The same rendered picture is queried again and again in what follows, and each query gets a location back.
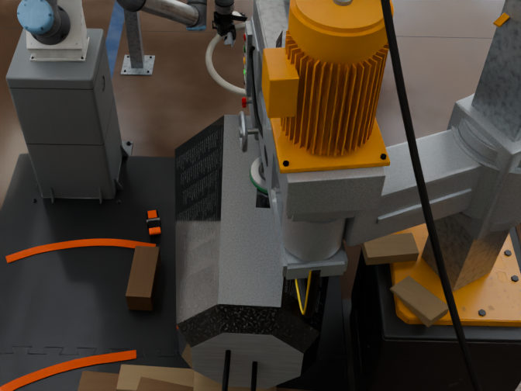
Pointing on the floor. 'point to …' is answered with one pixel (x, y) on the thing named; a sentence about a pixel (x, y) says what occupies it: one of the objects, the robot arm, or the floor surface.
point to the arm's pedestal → (70, 121)
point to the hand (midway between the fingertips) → (229, 41)
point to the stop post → (135, 63)
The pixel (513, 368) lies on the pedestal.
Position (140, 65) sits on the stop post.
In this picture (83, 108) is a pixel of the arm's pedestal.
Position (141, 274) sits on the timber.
